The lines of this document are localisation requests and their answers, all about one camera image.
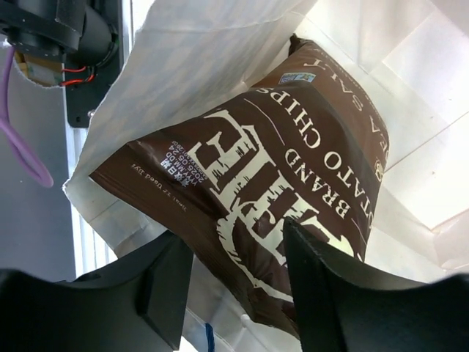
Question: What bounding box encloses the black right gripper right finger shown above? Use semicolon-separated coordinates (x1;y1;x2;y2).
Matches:
283;218;468;351

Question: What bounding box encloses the blue checkered paper bag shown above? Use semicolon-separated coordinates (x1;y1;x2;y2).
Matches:
64;1;468;351

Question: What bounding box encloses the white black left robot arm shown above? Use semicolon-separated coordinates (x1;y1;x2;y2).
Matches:
1;0;121;67

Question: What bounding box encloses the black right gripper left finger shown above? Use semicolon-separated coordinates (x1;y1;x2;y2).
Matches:
1;232;193;351

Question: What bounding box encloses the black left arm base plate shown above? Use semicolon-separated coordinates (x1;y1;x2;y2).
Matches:
64;1;123;128

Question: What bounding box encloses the aluminium mounting rail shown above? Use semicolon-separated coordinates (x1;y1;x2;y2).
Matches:
63;123;117;276

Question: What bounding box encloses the brown kettle chips bag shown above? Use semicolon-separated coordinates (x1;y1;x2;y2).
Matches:
91;37;390;335

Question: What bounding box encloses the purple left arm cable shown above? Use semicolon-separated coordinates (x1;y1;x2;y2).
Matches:
0;47;54;188

